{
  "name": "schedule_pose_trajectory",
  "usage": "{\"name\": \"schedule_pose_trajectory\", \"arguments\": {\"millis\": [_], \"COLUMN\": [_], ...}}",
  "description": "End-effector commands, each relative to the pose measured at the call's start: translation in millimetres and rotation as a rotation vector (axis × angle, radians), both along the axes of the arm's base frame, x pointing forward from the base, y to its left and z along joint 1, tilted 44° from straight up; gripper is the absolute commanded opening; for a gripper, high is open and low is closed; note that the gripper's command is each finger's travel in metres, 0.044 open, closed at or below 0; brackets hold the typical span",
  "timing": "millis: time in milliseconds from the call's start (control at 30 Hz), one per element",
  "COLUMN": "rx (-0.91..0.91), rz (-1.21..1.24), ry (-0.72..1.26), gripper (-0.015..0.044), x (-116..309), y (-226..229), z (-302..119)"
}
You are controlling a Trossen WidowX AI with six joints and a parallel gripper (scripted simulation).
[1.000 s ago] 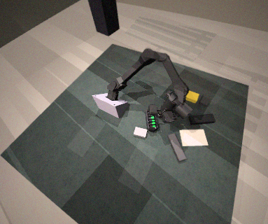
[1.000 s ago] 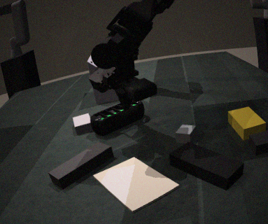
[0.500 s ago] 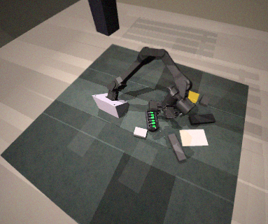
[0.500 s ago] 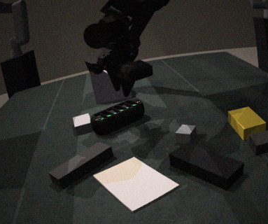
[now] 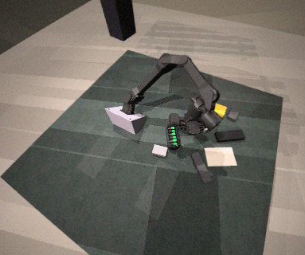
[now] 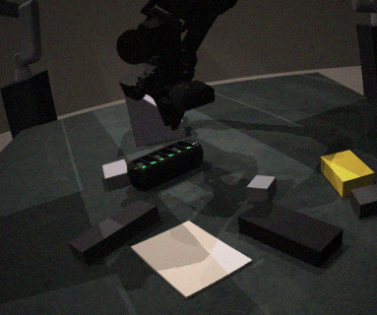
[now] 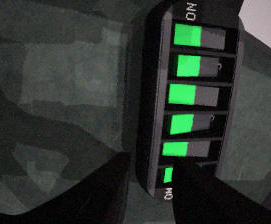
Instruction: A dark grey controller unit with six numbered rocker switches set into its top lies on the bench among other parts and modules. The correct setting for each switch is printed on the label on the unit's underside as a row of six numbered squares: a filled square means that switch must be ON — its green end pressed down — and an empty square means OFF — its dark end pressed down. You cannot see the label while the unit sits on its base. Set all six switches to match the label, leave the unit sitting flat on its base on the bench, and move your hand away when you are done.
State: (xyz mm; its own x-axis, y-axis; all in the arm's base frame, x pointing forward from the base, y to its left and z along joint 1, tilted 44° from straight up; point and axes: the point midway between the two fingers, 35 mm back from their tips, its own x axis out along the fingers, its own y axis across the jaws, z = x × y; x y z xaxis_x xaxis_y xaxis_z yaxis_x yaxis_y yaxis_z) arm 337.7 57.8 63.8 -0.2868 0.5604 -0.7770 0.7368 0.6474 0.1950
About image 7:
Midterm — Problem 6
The dark grey switch panel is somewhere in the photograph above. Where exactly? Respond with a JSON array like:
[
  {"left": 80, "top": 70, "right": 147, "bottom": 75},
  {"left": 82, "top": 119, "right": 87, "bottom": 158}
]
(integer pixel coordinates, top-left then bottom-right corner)
[{"left": 135, "top": 0, "right": 245, "bottom": 202}]

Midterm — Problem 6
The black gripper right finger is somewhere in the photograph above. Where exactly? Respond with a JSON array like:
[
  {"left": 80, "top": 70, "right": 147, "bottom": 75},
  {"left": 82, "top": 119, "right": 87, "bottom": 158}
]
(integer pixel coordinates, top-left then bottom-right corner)
[{"left": 171, "top": 156, "right": 271, "bottom": 224}]

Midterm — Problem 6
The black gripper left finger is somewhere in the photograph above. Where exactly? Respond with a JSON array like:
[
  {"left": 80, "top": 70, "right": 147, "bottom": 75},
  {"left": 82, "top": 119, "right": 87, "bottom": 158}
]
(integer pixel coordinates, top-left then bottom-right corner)
[{"left": 0, "top": 152, "right": 131, "bottom": 224}]

